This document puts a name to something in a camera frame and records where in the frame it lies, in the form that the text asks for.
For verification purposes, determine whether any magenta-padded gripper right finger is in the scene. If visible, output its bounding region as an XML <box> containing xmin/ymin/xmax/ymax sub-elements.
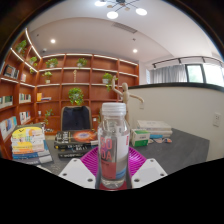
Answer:
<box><xmin>128</xmin><ymin>146</ymin><xmax>168</xmax><ymax>190</ymax></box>

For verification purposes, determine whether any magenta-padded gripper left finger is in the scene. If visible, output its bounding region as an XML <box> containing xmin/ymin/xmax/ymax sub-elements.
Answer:
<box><xmin>58</xmin><ymin>146</ymin><xmax>101</xmax><ymax>190</ymax></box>

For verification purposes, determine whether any clear plastic water bottle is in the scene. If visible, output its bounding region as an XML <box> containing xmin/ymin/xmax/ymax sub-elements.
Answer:
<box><xmin>97</xmin><ymin>102</ymin><xmax>131</xmax><ymax>190</ymax></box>

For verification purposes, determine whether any stack of dark books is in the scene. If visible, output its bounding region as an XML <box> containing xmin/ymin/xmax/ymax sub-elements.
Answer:
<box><xmin>53</xmin><ymin>129</ymin><xmax>100</xmax><ymax>159</ymax></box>

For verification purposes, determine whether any small green white box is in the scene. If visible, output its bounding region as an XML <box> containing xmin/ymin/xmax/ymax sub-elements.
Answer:
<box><xmin>130</xmin><ymin>128</ymin><xmax>151</xmax><ymax>148</ymax></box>

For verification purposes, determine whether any stack of white boxes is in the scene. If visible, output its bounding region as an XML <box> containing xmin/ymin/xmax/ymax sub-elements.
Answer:
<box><xmin>136</xmin><ymin>119</ymin><xmax>174</xmax><ymax>140</ymax></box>

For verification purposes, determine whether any dark blue office chair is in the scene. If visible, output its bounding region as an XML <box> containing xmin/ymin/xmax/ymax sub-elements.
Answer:
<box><xmin>60</xmin><ymin>105</ymin><xmax>94</xmax><ymax>132</ymax></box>

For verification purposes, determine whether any stack of colourful books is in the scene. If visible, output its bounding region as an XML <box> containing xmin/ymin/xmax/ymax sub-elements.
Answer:
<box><xmin>10</xmin><ymin>123</ymin><xmax>54</xmax><ymax>166</ymax></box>

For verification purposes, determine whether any wooden artist mannequin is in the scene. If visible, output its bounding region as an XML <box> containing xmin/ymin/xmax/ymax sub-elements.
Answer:
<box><xmin>111</xmin><ymin>78</ymin><xmax>145</xmax><ymax>126</ymax></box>

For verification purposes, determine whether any orange wooden shelf unit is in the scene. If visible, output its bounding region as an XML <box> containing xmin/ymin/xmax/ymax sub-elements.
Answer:
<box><xmin>0</xmin><ymin>28</ymin><xmax>140</xmax><ymax>161</ymax></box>

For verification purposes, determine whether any grey window curtain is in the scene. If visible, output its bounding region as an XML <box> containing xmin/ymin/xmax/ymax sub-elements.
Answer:
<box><xmin>149</xmin><ymin>64</ymin><xmax>188</xmax><ymax>84</ymax></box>

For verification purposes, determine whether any branched ceiling light fixture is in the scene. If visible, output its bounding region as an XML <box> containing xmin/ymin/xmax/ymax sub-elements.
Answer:
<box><xmin>94</xmin><ymin>0</ymin><xmax>148</xmax><ymax>20</ymax></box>

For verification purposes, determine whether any white wall outlet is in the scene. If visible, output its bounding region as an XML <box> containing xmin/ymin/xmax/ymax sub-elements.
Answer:
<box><xmin>213</xmin><ymin>112</ymin><xmax>222</xmax><ymax>128</ymax></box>

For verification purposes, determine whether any black track light rail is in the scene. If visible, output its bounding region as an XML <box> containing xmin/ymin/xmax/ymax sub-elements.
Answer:
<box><xmin>151</xmin><ymin>55</ymin><xmax>224</xmax><ymax>69</ymax></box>

